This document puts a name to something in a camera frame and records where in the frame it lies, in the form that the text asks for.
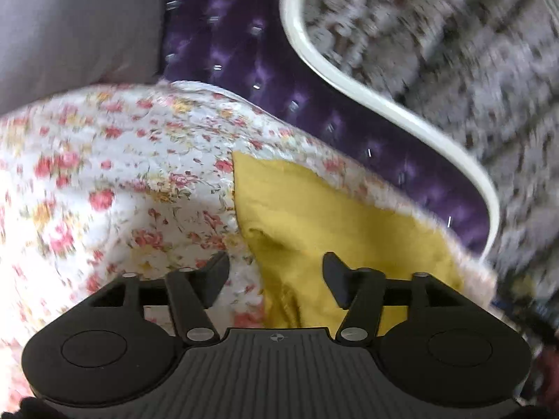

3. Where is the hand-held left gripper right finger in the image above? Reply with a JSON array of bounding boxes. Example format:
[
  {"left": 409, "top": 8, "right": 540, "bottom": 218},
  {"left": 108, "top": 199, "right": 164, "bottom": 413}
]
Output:
[{"left": 322, "top": 252, "right": 464, "bottom": 342}]

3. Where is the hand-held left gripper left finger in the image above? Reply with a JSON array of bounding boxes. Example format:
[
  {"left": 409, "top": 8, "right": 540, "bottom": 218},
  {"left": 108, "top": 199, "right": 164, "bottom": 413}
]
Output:
[{"left": 87, "top": 252, "right": 231, "bottom": 343}]

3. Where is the mustard yellow long-sleeve shirt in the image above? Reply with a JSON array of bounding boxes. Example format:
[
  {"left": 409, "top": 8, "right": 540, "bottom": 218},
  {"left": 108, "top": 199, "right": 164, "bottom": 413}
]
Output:
[{"left": 231, "top": 150, "right": 464, "bottom": 337}]

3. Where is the floral printed blanket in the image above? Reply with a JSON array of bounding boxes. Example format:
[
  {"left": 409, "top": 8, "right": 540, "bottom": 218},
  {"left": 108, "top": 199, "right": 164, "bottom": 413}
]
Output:
[{"left": 0, "top": 79, "right": 499, "bottom": 402}]

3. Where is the purple tufted headboard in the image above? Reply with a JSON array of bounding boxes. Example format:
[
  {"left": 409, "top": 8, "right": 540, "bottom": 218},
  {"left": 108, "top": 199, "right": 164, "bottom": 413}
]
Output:
[{"left": 157, "top": 0, "right": 501, "bottom": 263}]

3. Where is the grey brown damask curtain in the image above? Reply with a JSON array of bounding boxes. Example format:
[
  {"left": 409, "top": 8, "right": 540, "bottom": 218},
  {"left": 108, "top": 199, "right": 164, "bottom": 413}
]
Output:
[{"left": 297, "top": 0, "right": 559, "bottom": 280}]

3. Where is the grey pillow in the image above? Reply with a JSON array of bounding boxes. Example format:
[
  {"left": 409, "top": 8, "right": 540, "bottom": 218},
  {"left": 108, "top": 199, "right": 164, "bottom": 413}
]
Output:
[{"left": 0, "top": 0, "right": 171, "bottom": 116}]

